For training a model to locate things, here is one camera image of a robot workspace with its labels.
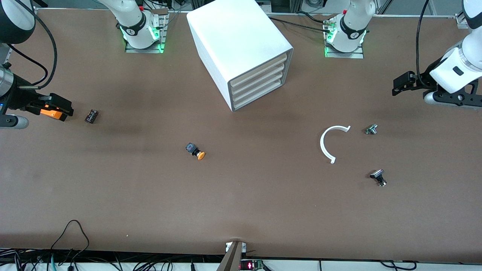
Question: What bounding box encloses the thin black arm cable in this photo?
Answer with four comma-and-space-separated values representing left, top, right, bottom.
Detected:
5, 43, 49, 86

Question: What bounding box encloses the white plastic c-shaped clip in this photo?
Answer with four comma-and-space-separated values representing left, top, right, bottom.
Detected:
320, 125, 351, 165

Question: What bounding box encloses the black looped cable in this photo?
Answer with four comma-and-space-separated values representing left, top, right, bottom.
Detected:
50, 220, 90, 271

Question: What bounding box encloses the black base cable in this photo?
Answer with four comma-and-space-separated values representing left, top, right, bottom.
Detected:
269, 17, 332, 34
297, 11, 330, 24

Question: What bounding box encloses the yellow mushroom push button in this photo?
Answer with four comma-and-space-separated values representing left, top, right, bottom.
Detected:
186, 143, 206, 161

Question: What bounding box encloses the circuit board with red display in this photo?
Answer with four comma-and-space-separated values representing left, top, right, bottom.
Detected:
240, 259, 264, 271

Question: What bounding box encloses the white drawer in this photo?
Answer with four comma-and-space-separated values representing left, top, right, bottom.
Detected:
231, 72, 288, 103
230, 63, 288, 96
230, 53, 288, 88
231, 79, 288, 110

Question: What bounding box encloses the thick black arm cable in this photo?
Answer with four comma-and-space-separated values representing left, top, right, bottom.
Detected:
13, 0, 58, 88
415, 0, 432, 87

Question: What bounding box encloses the white drawer cabinet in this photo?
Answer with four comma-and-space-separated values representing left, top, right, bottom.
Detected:
186, 0, 294, 112

